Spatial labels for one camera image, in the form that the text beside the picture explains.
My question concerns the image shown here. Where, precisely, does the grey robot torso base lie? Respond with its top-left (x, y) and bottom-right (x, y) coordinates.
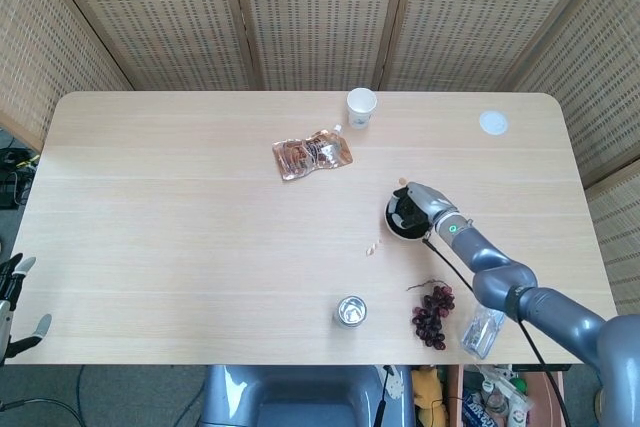
top-left (199, 364), bottom-right (416, 427)

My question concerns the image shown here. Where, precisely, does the brown box of clutter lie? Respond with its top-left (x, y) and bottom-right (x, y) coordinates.
top-left (446, 363), bottom-right (567, 427)

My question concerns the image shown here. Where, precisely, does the brown spouted food pouch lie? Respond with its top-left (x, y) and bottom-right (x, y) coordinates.
top-left (271, 124), bottom-right (355, 183)

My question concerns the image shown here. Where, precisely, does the white round lid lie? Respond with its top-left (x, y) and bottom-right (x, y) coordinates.
top-left (478, 109), bottom-right (512, 137)

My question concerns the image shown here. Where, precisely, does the white perforated metal bracket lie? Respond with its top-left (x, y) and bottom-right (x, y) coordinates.
top-left (382, 365), bottom-right (406, 402)

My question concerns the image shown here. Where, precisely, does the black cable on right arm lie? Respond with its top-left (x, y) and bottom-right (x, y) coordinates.
top-left (421, 235), bottom-right (572, 427)

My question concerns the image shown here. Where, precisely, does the black cable on floor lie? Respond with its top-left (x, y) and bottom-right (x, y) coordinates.
top-left (0, 365), bottom-right (95, 427)

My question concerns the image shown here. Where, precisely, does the woven bamboo folding screen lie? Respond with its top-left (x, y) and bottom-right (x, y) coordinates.
top-left (0, 0), bottom-right (640, 318)

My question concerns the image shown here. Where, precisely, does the black equipment on floor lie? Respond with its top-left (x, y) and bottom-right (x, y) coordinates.
top-left (0, 145), bottom-right (40, 209)

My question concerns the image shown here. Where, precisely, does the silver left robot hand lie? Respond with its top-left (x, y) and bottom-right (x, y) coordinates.
top-left (0, 255), bottom-right (53, 364)

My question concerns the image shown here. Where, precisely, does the white paper cup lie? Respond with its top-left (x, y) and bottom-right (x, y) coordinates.
top-left (345, 87), bottom-right (379, 131)

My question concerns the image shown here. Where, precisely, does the bunch of dark red grapes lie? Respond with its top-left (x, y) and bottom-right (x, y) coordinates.
top-left (406, 278), bottom-right (458, 351)

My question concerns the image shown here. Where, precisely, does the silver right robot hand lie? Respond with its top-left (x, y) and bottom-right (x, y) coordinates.
top-left (392, 181), bottom-right (459, 236)

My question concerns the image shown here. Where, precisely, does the blue aluminium drink can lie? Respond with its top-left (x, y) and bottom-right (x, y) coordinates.
top-left (333, 294), bottom-right (370, 331)

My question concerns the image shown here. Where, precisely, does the yellow plush toy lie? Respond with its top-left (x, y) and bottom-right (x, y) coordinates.
top-left (411, 366), bottom-right (450, 427)

